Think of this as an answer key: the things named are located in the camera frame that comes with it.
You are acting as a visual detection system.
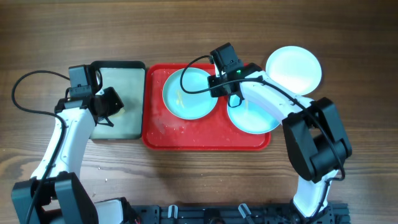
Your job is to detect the black water tray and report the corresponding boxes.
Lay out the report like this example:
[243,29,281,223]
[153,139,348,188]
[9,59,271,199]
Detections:
[90,60,146,140]

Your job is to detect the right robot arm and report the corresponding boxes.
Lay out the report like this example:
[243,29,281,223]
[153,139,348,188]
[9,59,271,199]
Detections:
[208,43,352,222]

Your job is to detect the white plate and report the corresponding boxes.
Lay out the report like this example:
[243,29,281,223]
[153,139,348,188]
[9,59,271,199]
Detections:
[265,46,322,95]

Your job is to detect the black cable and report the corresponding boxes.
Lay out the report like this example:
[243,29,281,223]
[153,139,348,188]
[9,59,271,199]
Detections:
[179,55,346,218]
[11,70,72,224]

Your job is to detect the left black cable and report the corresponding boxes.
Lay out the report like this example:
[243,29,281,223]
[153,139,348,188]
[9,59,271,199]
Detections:
[11,70,72,224]

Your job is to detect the green yellow sponge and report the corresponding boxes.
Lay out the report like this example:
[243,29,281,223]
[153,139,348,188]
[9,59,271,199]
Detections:
[111,108,125,118]

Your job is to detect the light blue plate front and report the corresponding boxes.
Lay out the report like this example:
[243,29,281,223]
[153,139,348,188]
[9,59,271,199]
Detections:
[162,67,218,120]

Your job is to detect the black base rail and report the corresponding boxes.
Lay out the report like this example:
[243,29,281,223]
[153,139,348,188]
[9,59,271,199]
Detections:
[133,203,351,224]

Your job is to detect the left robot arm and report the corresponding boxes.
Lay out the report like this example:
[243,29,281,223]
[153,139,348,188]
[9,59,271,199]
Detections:
[12,87,131,223]

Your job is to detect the red plastic tray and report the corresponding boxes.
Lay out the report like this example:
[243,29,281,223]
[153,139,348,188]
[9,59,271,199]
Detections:
[142,63,271,151]

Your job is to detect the right black cable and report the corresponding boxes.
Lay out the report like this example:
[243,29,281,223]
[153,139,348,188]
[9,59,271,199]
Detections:
[179,55,346,218]

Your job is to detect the light blue plate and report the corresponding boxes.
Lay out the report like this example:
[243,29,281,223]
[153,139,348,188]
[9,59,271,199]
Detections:
[162,67,218,120]
[226,95,280,134]

